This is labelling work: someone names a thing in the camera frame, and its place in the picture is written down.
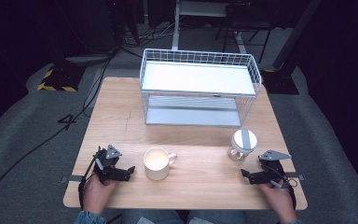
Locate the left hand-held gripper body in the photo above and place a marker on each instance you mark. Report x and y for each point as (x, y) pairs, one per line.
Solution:
(107, 161)

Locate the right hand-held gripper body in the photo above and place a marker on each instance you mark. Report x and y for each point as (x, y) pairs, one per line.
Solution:
(273, 169)

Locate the cream ceramic mug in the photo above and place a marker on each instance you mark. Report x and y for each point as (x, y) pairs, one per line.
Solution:
(155, 171)

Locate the glass jar with white lid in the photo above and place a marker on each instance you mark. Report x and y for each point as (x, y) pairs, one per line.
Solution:
(238, 141)

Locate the person's right hand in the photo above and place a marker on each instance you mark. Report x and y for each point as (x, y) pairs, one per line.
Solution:
(278, 200)

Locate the person's left hand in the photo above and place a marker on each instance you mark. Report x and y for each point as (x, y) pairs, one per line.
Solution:
(98, 194)

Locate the grey tape strip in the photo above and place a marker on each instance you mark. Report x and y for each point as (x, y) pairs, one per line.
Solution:
(296, 176)
(73, 179)

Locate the person's legs in jeans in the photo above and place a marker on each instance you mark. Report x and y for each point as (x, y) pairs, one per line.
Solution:
(167, 217)

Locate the yellow black striped stand base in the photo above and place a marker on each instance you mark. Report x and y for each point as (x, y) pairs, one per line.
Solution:
(59, 79)

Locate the black metal stand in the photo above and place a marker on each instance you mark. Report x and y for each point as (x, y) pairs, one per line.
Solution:
(287, 46)

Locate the black chair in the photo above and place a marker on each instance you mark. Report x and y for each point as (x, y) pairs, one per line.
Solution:
(245, 18)

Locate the white metal desk frame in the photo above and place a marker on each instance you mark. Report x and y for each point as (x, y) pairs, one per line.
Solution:
(175, 28)

